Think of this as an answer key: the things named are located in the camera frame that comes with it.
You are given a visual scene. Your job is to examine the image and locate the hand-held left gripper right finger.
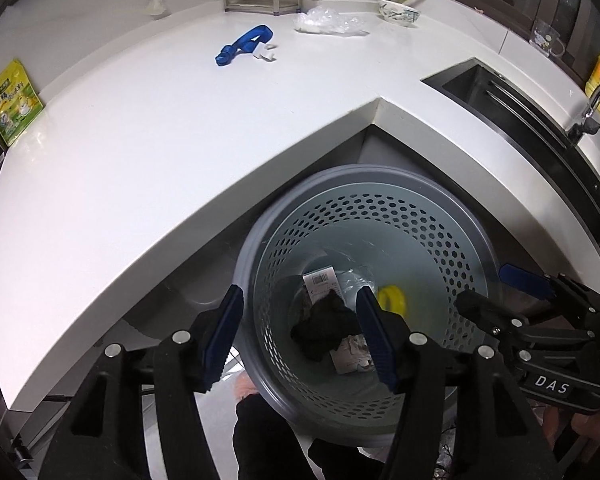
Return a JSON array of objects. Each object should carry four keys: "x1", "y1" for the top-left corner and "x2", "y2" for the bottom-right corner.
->
[{"x1": 356, "y1": 285, "x2": 572, "y2": 480}]

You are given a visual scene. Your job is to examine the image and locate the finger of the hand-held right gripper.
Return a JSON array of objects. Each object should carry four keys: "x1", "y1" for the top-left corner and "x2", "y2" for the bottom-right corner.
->
[
  {"x1": 499, "y1": 262, "x2": 600, "y2": 317},
  {"x1": 454, "y1": 290, "x2": 527, "y2": 337}
]

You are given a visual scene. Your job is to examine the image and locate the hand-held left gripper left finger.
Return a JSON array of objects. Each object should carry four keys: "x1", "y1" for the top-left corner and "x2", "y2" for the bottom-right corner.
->
[{"x1": 39, "y1": 284, "x2": 246, "y2": 480}]

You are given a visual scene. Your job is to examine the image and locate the yellow plastic ring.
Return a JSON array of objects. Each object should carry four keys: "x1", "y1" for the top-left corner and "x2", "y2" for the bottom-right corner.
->
[{"x1": 377, "y1": 284, "x2": 410, "y2": 319}]

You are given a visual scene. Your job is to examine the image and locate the black cloth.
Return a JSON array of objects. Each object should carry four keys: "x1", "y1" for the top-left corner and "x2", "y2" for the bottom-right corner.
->
[{"x1": 290, "y1": 287, "x2": 364, "y2": 362}]

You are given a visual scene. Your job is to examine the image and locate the barcode paper label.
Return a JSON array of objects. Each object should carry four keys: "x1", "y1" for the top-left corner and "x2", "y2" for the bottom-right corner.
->
[{"x1": 302, "y1": 267, "x2": 339, "y2": 302}]

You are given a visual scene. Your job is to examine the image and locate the grey perforated waste bin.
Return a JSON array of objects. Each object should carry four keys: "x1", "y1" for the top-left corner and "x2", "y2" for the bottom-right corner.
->
[{"x1": 233, "y1": 163, "x2": 501, "y2": 449}]

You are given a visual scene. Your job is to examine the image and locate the person's right hand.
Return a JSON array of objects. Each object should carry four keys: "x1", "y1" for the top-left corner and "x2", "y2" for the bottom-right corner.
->
[{"x1": 544, "y1": 404, "x2": 600, "y2": 442}]

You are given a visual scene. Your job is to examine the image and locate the person's black trouser leg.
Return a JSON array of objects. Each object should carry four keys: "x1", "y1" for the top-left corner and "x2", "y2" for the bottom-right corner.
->
[{"x1": 232, "y1": 392, "x2": 397, "y2": 480}]

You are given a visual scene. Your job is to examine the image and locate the black kitchen sink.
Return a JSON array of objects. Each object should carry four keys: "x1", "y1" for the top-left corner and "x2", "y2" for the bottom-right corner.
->
[{"x1": 420, "y1": 57, "x2": 600, "y2": 242}]

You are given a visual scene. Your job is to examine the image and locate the steel kitchen faucet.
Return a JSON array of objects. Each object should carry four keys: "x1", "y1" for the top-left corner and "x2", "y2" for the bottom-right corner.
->
[{"x1": 567, "y1": 80, "x2": 600, "y2": 144}]

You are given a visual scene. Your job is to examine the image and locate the clear glass mug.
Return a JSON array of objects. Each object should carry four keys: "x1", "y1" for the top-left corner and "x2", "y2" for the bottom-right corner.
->
[{"x1": 529, "y1": 18, "x2": 566, "y2": 59}]

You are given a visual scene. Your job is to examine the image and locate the patterned ceramic bowl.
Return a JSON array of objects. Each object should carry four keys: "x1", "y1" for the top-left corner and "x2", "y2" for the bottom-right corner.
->
[{"x1": 378, "y1": 0, "x2": 421, "y2": 26}]

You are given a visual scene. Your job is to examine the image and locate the green detergent pouch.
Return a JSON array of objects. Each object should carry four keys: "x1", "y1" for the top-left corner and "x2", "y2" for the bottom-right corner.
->
[{"x1": 0, "y1": 58, "x2": 44, "y2": 147}]

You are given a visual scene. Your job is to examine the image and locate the clear plastic bag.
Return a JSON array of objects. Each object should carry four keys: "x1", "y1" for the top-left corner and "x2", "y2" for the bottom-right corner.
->
[{"x1": 293, "y1": 5, "x2": 369, "y2": 37}]

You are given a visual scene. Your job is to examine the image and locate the blue strap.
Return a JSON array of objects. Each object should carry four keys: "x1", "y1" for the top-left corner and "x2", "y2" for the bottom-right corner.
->
[{"x1": 215, "y1": 25, "x2": 276, "y2": 67}]

